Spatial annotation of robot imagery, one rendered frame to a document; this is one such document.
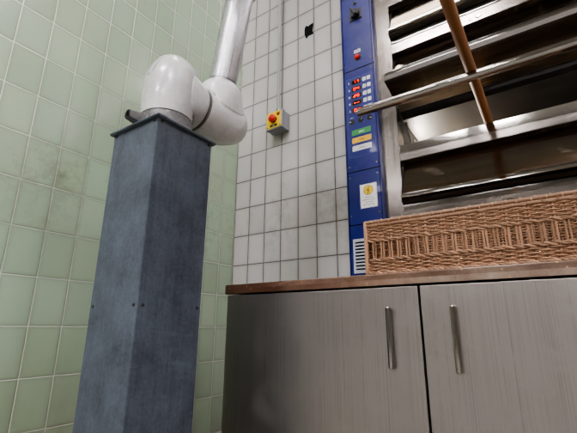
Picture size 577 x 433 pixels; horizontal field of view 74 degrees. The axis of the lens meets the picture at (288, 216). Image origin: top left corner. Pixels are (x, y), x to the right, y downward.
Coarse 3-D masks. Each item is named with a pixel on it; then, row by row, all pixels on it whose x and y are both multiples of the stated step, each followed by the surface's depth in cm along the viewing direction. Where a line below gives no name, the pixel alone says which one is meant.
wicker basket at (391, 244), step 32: (576, 192) 81; (384, 224) 103; (416, 224) 98; (448, 224) 94; (480, 224) 90; (512, 224) 86; (544, 224) 83; (576, 224) 116; (384, 256) 101; (416, 256) 96; (448, 256) 92; (480, 256) 88; (512, 256) 85; (544, 256) 81; (576, 256) 78
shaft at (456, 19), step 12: (444, 0) 89; (444, 12) 93; (456, 12) 93; (456, 24) 96; (456, 36) 100; (468, 48) 105; (468, 60) 109; (480, 84) 121; (480, 96) 126; (480, 108) 134; (492, 120) 143
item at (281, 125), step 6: (282, 114) 194; (288, 114) 199; (276, 120) 194; (282, 120) 193; (288, 120) 198; (270, 126) 195; (276, 126) 193; (282, 126) 192; (288, 126) 197; (270, 132) 198; (276, 132) 198; (282, 132) 198
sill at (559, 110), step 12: (552, 108) 131; (564, 108) 129; (576, 108) 127; (504, 120) 139; (516, 120) 137; (528, 120) 135; (456, 132) 148; (468, 132) 146; (480, 132) 143; (408, 144) 158; (420, 144) 155; (432, 144) 152
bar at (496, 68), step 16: (544, 48) 102; (560, 48) 100; (576, 48) 99; (496, 64) 108; (512, 64) 106; (448, 80) 115; (464, 80) 113; (400, 96) 123; (416, 96) 121; (368, 112) 129
